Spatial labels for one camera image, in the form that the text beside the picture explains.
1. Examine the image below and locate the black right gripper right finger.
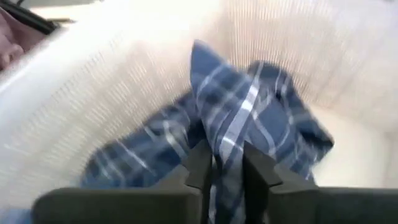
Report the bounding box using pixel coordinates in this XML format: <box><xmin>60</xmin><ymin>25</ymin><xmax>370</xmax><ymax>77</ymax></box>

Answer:
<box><xmin>243</xmin><ymin>140</ymin><xmax>398</xmax><ymax>224</ymax></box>

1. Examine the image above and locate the blue plaid shirt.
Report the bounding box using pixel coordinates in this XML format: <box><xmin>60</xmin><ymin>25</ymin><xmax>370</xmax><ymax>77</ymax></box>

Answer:
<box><xmin>79</xmin><ymin>39</ymin><xmax>335</xmax><ymax>224</ymax></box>

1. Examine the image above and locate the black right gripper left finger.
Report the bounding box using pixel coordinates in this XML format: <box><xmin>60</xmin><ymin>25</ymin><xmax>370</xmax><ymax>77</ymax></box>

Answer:
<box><xmin>30</xmin><ymin>139</ymin><xmax>214</xmax><ymax>224</ymax></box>

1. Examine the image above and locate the white plastic storage bin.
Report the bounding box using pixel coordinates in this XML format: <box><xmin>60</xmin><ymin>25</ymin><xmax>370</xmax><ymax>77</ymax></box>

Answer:
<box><xmin>0</xmin><ymin>0</ymin><xmax>398</xmax><ymax>224</ymax></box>

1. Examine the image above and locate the pink cloth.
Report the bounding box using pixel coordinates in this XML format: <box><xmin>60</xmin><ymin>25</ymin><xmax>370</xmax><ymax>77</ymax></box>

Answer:
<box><xmin>0</xmin><ymin>6</ymin><xmax>47</xmax><ymax>72</ymax></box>

